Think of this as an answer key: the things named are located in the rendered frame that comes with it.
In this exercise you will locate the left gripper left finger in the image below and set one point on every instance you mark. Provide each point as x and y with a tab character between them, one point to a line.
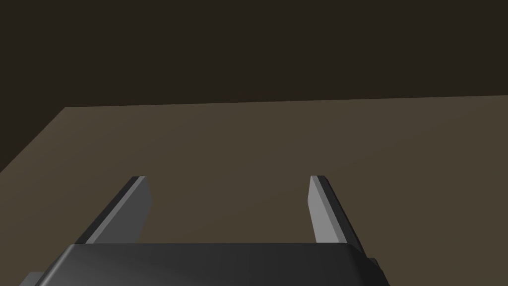
123	216

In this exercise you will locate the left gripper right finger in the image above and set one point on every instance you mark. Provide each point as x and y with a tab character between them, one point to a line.
329	216

